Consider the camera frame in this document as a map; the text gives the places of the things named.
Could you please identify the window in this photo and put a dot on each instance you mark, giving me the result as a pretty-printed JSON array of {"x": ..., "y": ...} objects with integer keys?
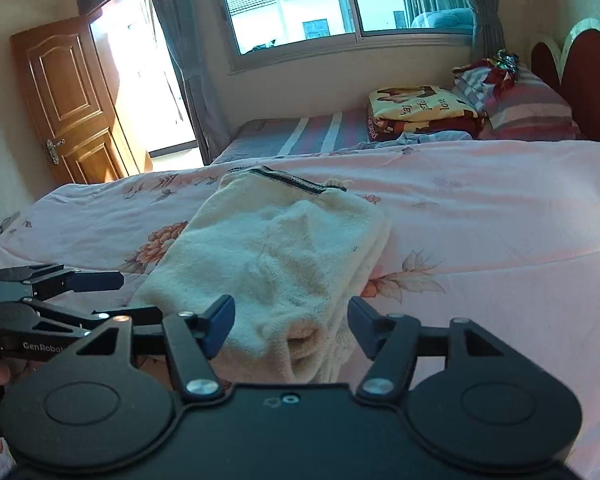
[{"x": 300, "y": 5}]

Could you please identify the wooden door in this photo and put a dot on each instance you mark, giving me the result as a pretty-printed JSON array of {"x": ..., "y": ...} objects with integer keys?
[{"x": 75, "y": 100}]

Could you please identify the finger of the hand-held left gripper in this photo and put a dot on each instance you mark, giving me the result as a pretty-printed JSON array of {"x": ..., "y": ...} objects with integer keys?
[
  {"x": 130, "y": 315},
  {"x": 95, "y": 281}
]

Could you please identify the yellow patterned pillow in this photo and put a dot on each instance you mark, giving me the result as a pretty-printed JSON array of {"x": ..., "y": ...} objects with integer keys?
[{"x": 420, "y": 107}]

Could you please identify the teal cloth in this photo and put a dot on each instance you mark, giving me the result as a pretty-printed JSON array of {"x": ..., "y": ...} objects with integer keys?
[{"x": 445, "y": 19}]

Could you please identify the red heart-shaped headboard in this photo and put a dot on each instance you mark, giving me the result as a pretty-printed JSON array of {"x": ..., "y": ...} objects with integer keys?
[{"x": 590, "y": 85}]

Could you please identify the cream knit sweater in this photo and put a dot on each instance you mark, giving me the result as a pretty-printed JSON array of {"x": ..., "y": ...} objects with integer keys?
[{"x": 280, "y": 255}]

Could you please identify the colourful crumpled cloth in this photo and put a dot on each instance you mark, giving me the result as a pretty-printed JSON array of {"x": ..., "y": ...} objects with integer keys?
[{"x": 502, "y": 65}]

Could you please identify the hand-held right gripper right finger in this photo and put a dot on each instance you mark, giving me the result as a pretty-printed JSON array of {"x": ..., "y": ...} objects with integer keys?
[{"x": 362, "y": 327}]

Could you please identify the light blue cloth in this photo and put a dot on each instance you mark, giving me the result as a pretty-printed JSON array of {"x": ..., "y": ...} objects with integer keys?
[{"x": 420, "y": 139}]

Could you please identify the pink floral blanket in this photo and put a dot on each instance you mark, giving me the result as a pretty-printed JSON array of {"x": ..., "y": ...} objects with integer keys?
[{"x": 480, "y": 220}]

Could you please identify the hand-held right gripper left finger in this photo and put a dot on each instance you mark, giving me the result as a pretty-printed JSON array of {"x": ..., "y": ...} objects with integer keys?
[{"x": 220, "y": 327}]

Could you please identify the grey curtain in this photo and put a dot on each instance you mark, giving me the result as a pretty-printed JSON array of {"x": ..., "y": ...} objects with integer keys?
[
  {"x": 185, "y": 50},
  {"x": 480, "y": 0}
]

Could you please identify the striped bed sheet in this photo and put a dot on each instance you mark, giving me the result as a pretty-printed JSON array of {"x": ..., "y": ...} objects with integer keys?
[{"x": 290, "y": 137}]

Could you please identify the striped pillow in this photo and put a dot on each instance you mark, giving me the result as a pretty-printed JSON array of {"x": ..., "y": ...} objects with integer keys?
[{"x": 530, "y": 105}]

